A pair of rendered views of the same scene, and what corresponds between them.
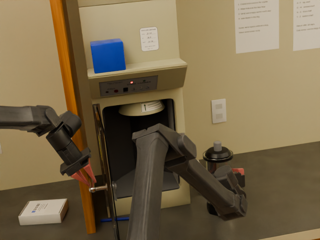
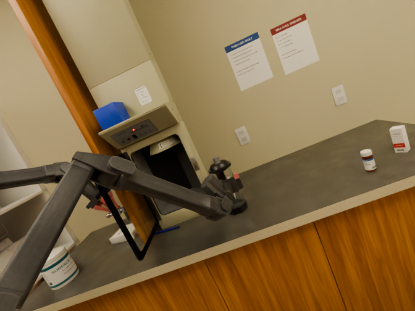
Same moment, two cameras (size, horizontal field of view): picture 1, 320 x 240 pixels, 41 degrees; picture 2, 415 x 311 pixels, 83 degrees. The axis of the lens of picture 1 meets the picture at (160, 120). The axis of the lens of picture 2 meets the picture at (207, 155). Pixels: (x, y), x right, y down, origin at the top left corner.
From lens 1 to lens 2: 0.71 m
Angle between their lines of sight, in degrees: 17
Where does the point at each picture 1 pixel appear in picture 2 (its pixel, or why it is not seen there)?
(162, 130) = (79, 157)
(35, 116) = (49, 171)
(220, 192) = (188, 199)
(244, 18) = (238, 63)
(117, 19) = (116, 89)
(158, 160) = (71, 184)
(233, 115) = (255, 136)
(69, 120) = not seen: hidden behind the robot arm
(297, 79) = (296, 95)
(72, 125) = not seen: hidden behind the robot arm
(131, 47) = (133, 105)
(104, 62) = (105, 120)
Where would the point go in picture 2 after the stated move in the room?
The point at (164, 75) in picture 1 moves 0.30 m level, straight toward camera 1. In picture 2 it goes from (153, 117) to (112, 131)
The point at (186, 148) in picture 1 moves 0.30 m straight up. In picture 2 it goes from (115, 168) to (54, 55)
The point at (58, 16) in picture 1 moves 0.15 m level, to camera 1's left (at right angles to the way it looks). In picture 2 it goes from (67, 99) to (42, 112)
